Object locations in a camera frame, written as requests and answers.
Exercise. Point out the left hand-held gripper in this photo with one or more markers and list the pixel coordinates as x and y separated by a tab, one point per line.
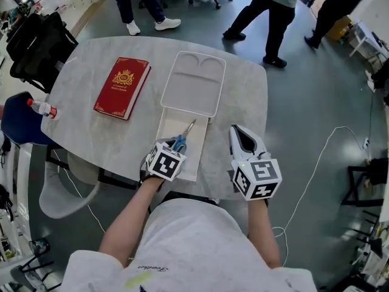
165	163

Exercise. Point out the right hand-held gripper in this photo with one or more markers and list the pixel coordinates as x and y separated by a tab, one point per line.
258	178

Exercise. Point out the white box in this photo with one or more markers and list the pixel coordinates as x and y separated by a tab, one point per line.
194	87

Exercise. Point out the person's left forearm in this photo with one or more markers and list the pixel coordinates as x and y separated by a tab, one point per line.
130	217

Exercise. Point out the person's right forearm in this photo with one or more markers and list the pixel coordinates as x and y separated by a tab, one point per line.
261	233

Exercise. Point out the yellow cardboard box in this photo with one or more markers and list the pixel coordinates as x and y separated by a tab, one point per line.
338	29

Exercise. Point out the person's white t-shirt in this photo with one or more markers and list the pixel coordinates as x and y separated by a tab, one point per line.
194	242

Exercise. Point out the red hardcover book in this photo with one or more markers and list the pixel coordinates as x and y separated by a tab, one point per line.
121	87

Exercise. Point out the light grey plastic chair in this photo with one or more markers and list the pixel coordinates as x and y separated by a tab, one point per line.
57	199

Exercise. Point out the white power strip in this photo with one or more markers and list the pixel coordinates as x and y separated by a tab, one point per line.
366	144

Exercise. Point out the clear red-label plastic bottle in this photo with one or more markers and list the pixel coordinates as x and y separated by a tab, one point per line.
45	109

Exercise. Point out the blue chair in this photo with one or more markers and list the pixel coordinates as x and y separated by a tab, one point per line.
21	123

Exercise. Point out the white desk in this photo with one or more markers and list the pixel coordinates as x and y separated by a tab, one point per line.
364	36

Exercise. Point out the black mesh office chair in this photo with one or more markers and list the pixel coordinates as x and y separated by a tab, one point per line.
39	47

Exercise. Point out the black metal frame stand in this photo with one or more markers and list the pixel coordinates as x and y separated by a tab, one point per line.
354	187

